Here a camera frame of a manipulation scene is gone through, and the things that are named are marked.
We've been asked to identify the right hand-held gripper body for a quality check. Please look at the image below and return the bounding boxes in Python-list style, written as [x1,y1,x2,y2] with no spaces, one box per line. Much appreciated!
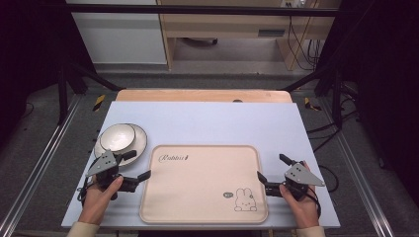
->
[264,162,326,202]

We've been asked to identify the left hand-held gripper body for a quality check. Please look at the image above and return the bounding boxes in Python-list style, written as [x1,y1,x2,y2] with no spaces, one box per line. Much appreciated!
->
[86,149,139,201]

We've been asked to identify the white plate dark rim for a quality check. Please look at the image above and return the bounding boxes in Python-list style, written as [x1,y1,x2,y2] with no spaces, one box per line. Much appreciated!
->
[93,122,148,168]

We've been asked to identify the white bowl dark rim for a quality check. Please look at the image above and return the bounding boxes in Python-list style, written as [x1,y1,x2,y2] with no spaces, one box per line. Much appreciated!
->
[99,123,136,153]

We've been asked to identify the beige tray rabbit print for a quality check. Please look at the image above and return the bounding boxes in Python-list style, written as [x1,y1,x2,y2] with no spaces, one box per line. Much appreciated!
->
[138,144,270,225]

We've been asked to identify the person's right hand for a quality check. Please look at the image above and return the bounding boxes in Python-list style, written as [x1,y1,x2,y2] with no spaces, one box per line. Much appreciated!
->
[279,160,320,229]

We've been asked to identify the person's left hand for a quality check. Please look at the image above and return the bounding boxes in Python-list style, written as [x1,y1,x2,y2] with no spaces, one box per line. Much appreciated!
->
[77,175,125,227]

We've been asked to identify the yellow black tape marker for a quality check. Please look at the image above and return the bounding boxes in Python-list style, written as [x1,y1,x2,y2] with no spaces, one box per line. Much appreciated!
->
[302,96,323,112]
[92,94,107,113]

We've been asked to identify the black metal stand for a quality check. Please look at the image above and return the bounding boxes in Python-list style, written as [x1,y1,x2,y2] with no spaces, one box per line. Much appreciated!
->
[281,64,344,130]
[56,61,124,125]

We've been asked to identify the wooden table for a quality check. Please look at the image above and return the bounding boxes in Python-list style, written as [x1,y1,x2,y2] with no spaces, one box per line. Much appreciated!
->
[115,88,293,104]

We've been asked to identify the white cabinet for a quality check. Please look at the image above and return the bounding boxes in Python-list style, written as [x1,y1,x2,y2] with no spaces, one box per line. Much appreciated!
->
[65,0,168,65]

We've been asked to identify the black curtain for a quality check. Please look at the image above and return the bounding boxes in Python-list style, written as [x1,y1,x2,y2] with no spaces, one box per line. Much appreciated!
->
[315,0,419,200]
[0,0,97,147]

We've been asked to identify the light wooden desk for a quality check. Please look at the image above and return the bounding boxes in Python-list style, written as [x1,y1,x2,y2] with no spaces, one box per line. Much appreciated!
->
[156,0,341,71]

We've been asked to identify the white power strip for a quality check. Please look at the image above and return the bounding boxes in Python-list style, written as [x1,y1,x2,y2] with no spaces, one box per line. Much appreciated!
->
[280,0,308,9]

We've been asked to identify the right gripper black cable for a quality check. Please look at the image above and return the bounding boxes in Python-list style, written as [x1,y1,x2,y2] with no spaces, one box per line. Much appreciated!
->
[305,186,322,219]

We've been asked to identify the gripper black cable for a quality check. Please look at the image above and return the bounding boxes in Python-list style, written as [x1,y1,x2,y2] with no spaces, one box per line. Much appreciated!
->
[76,176,92,203]
[305,186,322,219]

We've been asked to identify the black floor cable loop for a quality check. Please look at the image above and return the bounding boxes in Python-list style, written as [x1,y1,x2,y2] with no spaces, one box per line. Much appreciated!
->
[317,164,341,194]

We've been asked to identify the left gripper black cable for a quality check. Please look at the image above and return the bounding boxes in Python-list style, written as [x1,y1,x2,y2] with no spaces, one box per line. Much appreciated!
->
[76,176,92,203]

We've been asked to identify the black floor cables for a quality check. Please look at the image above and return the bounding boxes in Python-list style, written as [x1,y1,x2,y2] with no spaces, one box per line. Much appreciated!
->
[305,83,361,153]

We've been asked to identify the aluminium floor rail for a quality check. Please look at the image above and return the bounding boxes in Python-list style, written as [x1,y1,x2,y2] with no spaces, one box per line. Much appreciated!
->
[0,94,84,237]
[319,98,397,237]

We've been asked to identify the hanging black cables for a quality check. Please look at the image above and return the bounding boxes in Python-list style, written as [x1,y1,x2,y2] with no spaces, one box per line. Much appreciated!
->
[287,15,323,71]

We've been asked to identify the black horizontal frame bar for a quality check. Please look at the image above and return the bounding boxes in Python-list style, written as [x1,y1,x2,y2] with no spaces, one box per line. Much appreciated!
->
[70,3,341,18]

